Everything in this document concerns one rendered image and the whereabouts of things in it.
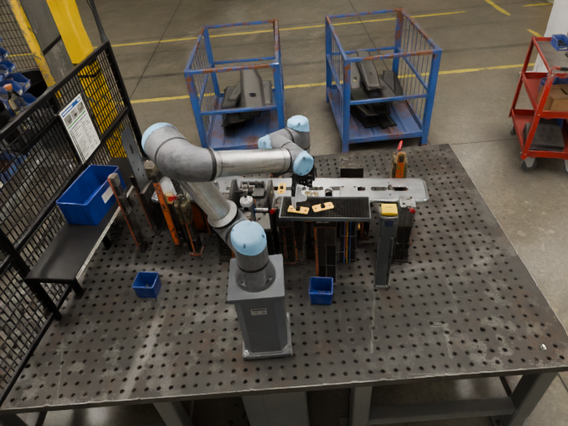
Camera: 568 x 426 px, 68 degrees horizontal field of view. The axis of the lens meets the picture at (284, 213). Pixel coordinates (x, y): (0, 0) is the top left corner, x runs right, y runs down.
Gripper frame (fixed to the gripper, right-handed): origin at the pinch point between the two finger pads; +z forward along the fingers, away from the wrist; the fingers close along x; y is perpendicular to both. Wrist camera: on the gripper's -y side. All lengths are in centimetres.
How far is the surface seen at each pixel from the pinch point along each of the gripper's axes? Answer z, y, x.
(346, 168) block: 20, 10, 51
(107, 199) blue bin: 14, -96, -3
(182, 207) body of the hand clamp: 19, -59, 4
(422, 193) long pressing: 23, 48, 41
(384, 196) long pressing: 23, 31, 35
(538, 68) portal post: 108, 164, 406
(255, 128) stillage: 106, -114, 223
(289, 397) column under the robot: 80, 4, -45
